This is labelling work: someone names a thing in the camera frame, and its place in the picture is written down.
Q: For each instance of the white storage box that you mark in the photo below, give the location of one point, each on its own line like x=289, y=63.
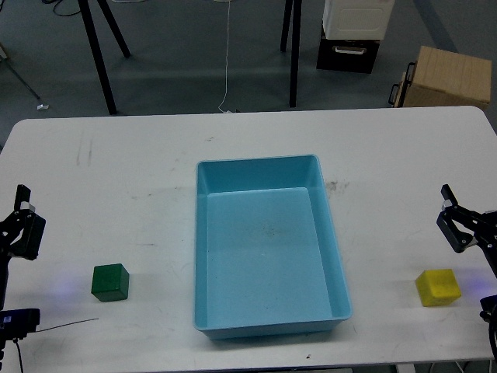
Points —
x=356, y=19

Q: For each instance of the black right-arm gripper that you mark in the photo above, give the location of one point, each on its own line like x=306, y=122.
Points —
x=463, y=228

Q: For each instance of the wooden cabinet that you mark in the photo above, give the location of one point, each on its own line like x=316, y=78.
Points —
x=444, y=78

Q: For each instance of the yellow wooden block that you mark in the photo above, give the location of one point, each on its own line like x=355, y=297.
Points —
x=437, y=287

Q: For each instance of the blue plastic bin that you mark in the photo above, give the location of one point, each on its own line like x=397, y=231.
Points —
x=267, y=261

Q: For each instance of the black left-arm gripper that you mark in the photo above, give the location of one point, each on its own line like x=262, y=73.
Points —
x=21, y=233

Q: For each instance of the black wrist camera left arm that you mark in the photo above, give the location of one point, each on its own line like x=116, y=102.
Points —
x=16, y=324

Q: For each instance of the black storage box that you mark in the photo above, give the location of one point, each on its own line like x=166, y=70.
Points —
x=356, y=56

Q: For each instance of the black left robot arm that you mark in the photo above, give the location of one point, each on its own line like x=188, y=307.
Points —
x=3, y=295

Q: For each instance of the black stand legs right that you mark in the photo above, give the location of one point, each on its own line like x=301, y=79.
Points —
x=291, y=27

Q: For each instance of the green wooden block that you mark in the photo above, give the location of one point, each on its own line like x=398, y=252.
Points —
x=110, y=283

